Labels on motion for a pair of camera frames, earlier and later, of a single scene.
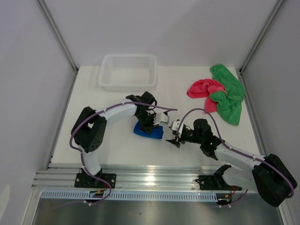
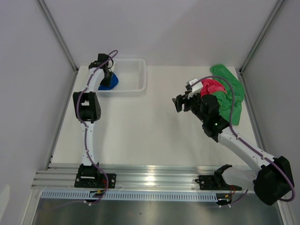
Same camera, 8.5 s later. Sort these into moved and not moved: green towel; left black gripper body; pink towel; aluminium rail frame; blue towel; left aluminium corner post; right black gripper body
Moved: blue towel; left black gripper body; right black gripper body
Not moved: left aluminium corner post; green towel; pink towel; aluminium rail frame
